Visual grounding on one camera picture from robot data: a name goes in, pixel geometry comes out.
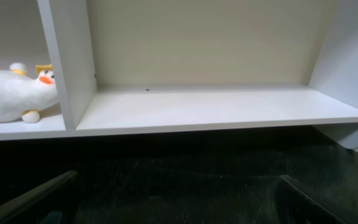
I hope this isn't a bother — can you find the white shelf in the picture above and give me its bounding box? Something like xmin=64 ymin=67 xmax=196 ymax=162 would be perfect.
xmin=0 ymin=0 xmax=358 ymax=156

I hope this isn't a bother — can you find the white plush duck yellow hat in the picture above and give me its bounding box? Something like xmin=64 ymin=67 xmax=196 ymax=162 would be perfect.
xmin=0 ymin=62 xmax=59 ymax=124

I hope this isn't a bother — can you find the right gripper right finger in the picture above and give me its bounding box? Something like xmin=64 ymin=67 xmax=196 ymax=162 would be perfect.
xmin=275 ymin=174 xmax=351 ymax=224

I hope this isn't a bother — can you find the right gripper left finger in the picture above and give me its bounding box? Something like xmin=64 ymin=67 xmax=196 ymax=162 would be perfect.
xmin=0 ymin=170 xmax=80 ymax=224

